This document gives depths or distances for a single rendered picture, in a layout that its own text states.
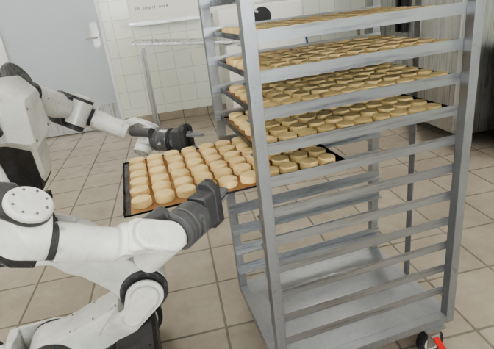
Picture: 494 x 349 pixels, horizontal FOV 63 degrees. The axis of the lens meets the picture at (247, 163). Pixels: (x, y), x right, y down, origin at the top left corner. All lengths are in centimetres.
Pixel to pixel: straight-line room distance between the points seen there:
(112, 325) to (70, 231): 62
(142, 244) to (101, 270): 50
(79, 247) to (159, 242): 14
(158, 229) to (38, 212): 21
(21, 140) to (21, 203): 32
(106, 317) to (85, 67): 396
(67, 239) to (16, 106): 40
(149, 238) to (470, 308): 142
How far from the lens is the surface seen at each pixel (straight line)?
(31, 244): 75
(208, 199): 93
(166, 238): 80
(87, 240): 77
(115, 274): 127
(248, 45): 91
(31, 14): 511
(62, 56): 507
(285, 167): 109
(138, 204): 102
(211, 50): 135
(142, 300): 127
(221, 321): 180
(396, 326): 155
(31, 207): 75
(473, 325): 184
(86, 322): 138
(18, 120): 105
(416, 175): 127
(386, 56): 110
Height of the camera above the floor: 121
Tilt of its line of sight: 22 degrees down
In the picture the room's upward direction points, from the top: 7 degrees counter-clockwise
